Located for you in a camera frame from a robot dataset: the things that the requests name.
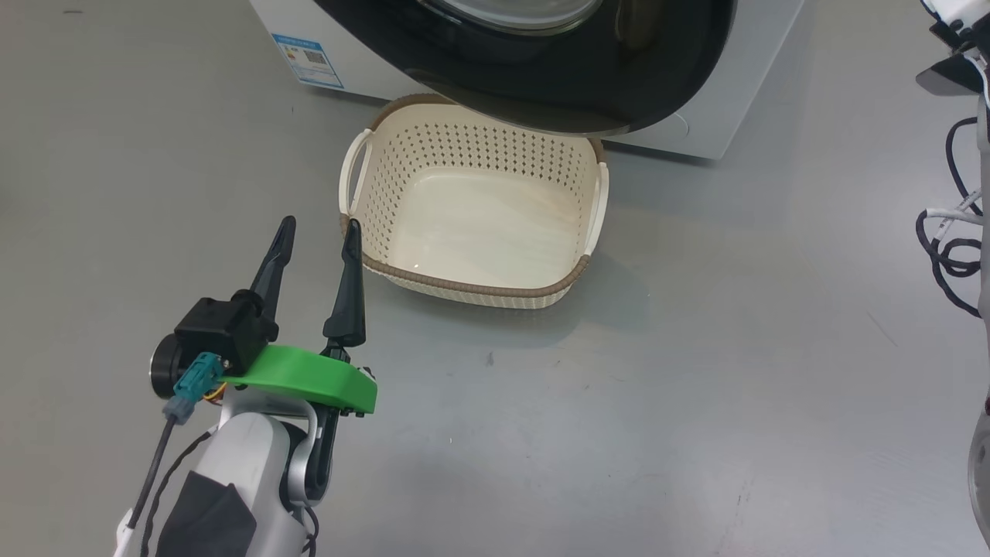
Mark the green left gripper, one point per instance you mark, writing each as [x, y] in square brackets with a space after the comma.
[309, 375]

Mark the black glass washing machine door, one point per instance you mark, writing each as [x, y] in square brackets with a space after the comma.
[588, 85]

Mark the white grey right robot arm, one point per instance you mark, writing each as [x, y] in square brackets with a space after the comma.
[982, 309]

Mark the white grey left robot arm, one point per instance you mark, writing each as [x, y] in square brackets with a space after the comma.
[247, 456]

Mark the cream perforated laundry basket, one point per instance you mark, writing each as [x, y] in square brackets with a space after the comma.
[479, 224]

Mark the white washing machine body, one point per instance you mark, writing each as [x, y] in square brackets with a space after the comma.
[742, 93]

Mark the blue energy label sticker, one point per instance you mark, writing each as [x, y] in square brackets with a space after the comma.
[309, 62]

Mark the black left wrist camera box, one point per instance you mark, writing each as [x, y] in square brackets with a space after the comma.
[216, 329]

